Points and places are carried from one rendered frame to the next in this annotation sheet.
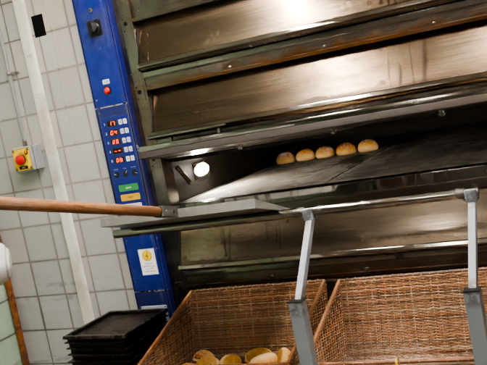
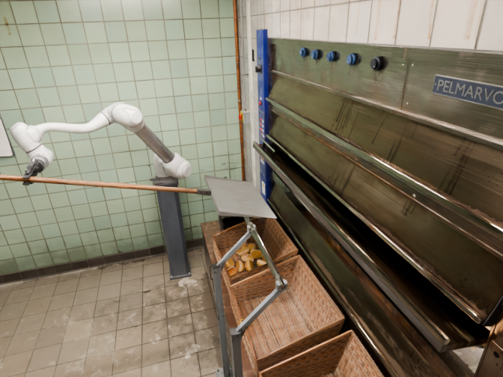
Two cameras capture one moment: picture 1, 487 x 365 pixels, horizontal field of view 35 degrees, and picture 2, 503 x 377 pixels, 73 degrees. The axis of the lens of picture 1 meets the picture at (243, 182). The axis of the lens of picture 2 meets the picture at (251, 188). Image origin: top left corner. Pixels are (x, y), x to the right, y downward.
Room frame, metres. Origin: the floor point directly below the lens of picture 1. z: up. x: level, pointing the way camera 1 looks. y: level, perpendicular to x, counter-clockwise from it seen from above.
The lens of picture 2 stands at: (1.24, -1.41, 2.18)
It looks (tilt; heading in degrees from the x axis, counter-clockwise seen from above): 26 degrees down; 49
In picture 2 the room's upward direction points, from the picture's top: 2 degrees counter-clockwise
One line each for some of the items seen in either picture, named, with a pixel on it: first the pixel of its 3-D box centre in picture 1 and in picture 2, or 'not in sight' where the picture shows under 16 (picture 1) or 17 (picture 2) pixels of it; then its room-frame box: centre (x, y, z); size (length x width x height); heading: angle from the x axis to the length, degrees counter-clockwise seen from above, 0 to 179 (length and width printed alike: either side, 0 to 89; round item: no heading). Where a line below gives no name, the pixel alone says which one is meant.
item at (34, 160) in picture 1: (27, 158); (245, 117); (3.14, 0.85, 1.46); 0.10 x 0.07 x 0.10; 64
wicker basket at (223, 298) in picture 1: (237, 342); (251, 250); (2.54, 0.13, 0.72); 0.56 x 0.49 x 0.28; 66
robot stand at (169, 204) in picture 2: not in sight; (173, 228); (2.44, 1.12, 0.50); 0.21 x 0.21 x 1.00; 63
